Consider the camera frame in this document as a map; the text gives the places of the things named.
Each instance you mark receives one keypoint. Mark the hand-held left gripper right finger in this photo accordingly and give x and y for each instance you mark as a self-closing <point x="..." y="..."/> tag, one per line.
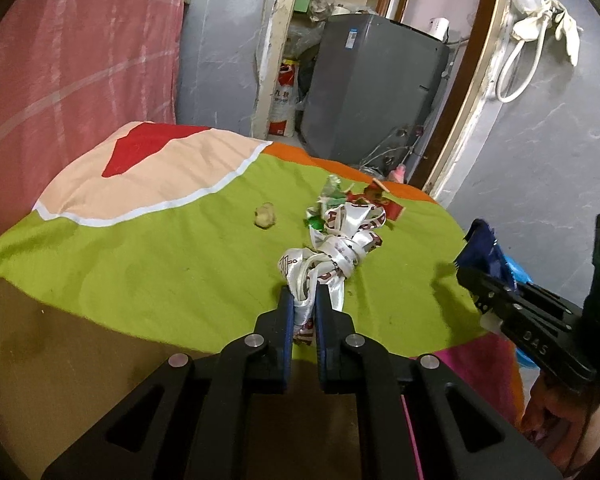
<point x="322" y="320"/>

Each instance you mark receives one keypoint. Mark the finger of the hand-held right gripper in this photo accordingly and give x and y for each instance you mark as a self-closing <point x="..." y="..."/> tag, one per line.
<point x="490" y="292"/>
<point x="545" y="300"/>

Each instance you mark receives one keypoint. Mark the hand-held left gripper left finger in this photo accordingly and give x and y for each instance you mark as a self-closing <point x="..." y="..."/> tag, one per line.
<point x="285" y="310"/>

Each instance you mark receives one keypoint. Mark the blue plastic bucket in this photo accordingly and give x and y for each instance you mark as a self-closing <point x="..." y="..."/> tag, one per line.
<point x="522" y="270"/>

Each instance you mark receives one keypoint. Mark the blue white packet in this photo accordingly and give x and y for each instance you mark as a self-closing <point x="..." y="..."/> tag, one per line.
<point x="482" y="245"/>

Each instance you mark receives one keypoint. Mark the white printed ribbon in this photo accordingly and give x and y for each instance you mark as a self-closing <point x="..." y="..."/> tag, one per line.
<point x="340" y="250"/>

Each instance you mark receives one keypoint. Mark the person's right hand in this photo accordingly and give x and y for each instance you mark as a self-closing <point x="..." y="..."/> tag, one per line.
<point x="560" y="425"/>

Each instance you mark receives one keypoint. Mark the green candy wrapper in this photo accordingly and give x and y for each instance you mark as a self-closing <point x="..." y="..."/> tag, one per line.
<point x="327" y="195"/>

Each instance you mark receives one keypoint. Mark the red paper wrapper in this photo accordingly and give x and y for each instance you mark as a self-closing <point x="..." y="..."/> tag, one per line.
<point x="380" y="205"/>

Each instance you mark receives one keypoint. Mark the multicoloured blanket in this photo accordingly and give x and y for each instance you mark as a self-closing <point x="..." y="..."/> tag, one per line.
<point x="155" y="250"/>

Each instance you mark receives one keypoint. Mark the small pink bottle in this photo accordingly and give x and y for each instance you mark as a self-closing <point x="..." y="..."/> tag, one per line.
<point x="398" y="174"/>

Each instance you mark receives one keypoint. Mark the white sack with red print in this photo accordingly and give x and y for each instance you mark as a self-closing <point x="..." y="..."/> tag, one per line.
<point x="285" y="100"/>

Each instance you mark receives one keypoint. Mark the grey washing machine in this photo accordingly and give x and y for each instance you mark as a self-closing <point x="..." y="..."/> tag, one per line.
<point x="370" y="80"/>

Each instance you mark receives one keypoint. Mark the clear plastic bags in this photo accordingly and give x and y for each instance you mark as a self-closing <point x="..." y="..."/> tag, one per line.
<point x="305" y="45"/>

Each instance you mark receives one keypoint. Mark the white rubber gloves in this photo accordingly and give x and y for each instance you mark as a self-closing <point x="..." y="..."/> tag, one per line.
<point x="565" y="25"/>

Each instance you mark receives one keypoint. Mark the pink checked cloth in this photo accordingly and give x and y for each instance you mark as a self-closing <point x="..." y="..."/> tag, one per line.
<point x="80" y="60"/>

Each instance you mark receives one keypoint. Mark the brown door frame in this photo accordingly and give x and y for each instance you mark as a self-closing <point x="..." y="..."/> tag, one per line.
<point x="475" y="110"/>

